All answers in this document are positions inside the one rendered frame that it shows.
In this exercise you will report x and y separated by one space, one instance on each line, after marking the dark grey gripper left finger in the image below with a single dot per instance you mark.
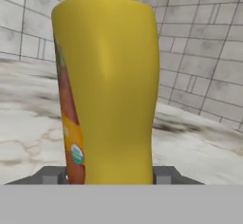
47 175

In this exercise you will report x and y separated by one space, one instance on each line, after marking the yellow mustard bottle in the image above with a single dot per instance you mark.
114 91

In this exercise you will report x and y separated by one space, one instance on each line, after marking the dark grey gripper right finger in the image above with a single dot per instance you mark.
171 175

